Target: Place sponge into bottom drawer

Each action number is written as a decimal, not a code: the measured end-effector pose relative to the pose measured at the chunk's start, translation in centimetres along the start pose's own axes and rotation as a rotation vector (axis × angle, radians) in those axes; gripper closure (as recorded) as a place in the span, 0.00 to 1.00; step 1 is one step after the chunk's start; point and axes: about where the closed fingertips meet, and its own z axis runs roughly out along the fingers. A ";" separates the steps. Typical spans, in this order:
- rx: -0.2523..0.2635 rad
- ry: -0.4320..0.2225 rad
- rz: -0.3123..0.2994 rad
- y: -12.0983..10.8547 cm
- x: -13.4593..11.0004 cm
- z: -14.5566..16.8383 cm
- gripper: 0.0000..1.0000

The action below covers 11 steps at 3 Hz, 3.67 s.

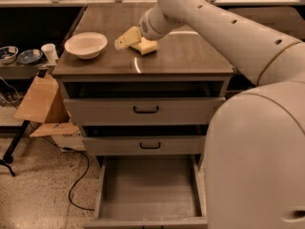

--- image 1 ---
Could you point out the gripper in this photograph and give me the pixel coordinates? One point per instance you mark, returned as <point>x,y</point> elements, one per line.
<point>149,29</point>

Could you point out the yellow sponge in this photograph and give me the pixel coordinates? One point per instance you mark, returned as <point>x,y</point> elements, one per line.
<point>145,46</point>

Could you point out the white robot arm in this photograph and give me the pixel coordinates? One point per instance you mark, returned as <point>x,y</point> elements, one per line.
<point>254,162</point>

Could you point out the grey top drawer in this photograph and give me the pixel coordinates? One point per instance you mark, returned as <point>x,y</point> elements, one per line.
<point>141,103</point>

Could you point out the grey three-drawer cabinet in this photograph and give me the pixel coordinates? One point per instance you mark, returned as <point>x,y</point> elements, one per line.
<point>181,56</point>

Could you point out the grey open bottom drawer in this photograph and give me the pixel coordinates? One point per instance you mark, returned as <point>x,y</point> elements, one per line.
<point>149,192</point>

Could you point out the white bowl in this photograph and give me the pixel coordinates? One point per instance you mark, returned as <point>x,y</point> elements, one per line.
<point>86,45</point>

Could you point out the white paper cup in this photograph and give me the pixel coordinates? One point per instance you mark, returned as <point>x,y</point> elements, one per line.
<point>50,52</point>

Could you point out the brown cardboard box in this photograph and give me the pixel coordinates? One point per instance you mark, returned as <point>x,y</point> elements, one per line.
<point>43,103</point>

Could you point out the grey side shelf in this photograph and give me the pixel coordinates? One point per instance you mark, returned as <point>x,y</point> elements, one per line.
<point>18,71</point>

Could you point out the blue patterned bowl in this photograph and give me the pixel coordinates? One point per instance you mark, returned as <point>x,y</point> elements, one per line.
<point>8,54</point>

